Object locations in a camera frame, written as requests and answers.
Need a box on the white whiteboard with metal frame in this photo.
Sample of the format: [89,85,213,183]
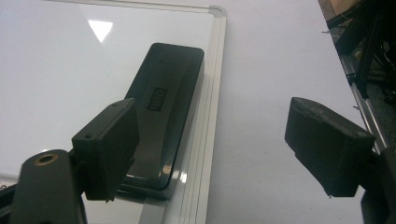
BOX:
[0,0,228,224]

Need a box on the black metal stand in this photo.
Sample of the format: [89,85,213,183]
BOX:
[326,0,396,101]

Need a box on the black whiteboard eraser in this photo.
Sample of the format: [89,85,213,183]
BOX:
[120,42,205,200]

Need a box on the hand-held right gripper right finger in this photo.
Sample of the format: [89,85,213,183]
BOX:
[284,96,376,199]

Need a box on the metal floor rail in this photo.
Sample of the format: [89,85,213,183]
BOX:
[339,54,390,154]

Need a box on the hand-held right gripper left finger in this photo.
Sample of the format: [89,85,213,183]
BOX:
[71,97,140,203]

